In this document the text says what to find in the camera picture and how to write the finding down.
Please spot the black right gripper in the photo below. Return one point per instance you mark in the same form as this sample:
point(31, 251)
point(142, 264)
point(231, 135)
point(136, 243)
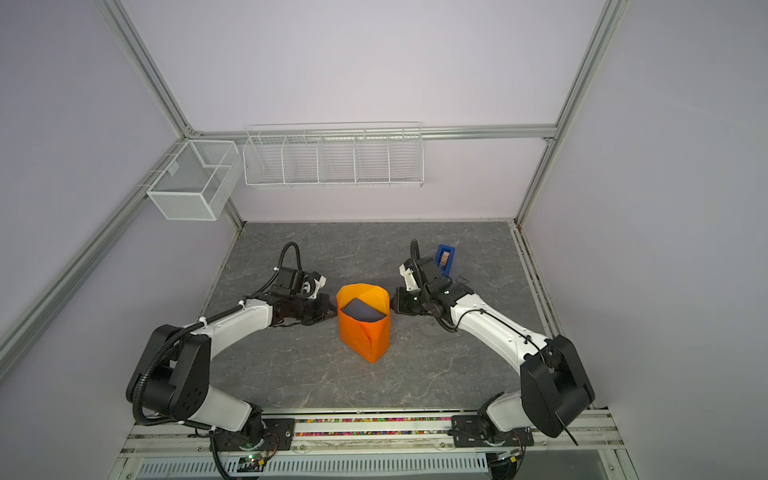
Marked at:
point(400, 302)

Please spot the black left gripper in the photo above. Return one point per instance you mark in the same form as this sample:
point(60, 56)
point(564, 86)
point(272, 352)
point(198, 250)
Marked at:
point(323, 304)

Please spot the blue gift box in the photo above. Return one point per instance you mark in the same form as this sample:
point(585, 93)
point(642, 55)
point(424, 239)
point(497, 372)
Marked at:
point(362, 312)

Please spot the orange wrapping paper sheet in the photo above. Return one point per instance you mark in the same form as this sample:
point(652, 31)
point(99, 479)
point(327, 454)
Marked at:
point(369, 340)

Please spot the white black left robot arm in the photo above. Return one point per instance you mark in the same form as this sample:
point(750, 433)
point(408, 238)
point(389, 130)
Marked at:
point(171, 382)

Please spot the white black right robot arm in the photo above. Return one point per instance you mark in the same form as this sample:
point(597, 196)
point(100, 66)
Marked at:
point(554, 386)

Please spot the blue tape dispenser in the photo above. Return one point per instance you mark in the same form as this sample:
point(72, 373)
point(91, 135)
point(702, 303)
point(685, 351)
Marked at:
point(444, 258)

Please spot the white mesh side basket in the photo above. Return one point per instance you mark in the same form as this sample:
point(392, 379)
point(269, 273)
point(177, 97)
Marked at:
point(198, 180)

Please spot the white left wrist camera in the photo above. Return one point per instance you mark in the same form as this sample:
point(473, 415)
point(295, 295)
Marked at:
point(311, 285)

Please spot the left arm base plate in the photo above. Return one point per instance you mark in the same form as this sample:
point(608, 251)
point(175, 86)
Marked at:
point(270, 434)

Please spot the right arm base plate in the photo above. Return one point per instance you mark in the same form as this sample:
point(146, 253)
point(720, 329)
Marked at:
point(474, 430)

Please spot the white wire wall shelf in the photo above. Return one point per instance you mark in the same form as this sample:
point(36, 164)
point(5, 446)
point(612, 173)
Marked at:
point(334, 154)

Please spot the white vented cable duct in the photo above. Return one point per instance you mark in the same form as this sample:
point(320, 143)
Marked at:
point(322, 466)

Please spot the aluminium front rail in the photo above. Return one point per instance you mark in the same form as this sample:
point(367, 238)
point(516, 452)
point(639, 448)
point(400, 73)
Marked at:
point(358, 432)

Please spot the aluminium corner frame post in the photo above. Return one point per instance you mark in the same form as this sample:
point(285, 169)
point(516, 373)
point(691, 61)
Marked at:
point(126, 33)

